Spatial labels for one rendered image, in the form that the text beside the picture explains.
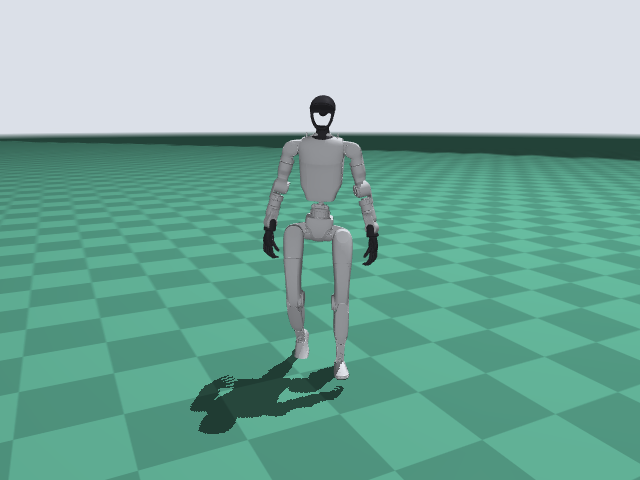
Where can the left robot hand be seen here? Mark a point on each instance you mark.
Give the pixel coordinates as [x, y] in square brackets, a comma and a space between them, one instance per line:
[373, 245]

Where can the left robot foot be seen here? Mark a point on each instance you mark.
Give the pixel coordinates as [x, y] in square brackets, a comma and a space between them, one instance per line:
[340, 370]

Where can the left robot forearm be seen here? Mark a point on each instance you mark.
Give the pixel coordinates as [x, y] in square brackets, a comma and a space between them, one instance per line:
[368, 212]

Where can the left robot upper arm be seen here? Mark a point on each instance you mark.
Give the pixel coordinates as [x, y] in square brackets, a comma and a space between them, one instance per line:
[353, 151]

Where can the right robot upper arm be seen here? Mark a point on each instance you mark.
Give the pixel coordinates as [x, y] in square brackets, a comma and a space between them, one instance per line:
[290, 149]

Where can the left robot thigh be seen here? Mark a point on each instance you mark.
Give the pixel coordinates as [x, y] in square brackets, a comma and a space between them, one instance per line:
[342, 249]

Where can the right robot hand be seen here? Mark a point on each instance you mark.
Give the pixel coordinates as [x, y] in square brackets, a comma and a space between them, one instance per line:
[268, 239]

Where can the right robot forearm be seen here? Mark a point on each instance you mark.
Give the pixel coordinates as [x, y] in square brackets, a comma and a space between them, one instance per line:
[273, 207]

